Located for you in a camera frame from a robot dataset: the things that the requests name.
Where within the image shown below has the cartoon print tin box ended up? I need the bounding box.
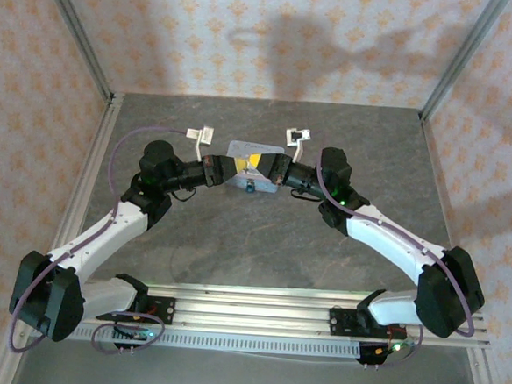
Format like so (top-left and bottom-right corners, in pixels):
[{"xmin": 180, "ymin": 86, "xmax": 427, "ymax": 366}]
[{"xmin": 224, "ymin": 139, "xmax": 287, "ymax": 196}]

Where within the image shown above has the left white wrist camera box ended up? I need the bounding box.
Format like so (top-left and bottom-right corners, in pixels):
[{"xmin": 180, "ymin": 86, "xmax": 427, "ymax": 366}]
[{"xmin": 182, "ymin": 123, "xmax": 214, "ymax": 162}]

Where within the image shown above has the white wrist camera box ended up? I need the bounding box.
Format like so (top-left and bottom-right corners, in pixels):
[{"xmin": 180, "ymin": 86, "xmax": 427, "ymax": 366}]
[
  {"xmin": 283, "ymin": 125, "xmax": 313, "ymax": 162},
  {"xmin": 182, "ymin": 123, "xmax": 214, "ymax": 162}
]

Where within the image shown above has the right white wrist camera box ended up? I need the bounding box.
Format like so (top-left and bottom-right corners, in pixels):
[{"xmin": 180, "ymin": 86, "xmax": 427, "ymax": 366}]
[{"xmin": 283, "ymin": 125, "xmax": 313, "ymax": 162}]

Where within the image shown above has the aluminium table side rail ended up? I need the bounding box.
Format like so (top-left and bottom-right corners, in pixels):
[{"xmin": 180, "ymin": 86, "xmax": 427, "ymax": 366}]
[
  {"xmin": 36, "ymin": 88, "xmax": 126, "ymax": 289},
  {"xmin": 405, "ymin": 115, "xmax": 480, "ymax": 311}
]

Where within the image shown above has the aluminium mounting rail beam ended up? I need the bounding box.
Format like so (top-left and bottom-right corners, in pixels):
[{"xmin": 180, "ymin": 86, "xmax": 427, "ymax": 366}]
[{"xmin": 11, "ymin": 267, "xmax": 494, "ymax": 351}]

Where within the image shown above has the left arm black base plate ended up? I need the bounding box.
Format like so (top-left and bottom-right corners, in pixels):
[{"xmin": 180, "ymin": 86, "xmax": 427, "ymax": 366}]
[{"xmin": 110, "ymin": 294, "xmax": 176, "ymax": 327}]

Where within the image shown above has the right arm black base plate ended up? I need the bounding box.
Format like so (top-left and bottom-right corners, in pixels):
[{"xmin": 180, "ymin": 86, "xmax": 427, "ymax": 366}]
[{"xmin": 328, "ymin": 305, "xmax": 409, "ymax": 342}]

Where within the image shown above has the aluminium frame post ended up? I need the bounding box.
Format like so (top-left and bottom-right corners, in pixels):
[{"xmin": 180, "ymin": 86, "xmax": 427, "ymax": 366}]
[
  {"xmin": 417, "ymin": 0, "xmax": 512, "ymax": 126},
  {"xmin": 28, "ymin": 0, "xmax": 122, "ymax": 103}
]

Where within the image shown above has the white slotted cable duct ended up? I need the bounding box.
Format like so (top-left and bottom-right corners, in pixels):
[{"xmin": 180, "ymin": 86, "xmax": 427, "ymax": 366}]
[{"xmin": 69, "ymin": 322, "xmax": 363, "ymax": 362}]

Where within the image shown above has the black controller bracket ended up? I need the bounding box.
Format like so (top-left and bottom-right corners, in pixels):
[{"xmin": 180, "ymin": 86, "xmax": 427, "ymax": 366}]
[
  {"xmin": 354, "ymin": 339, "xmax": 404, "ymax": 373},
  {"xmin": 110, "ymin": 322, "xmax": 153, "ymax": 356}
]

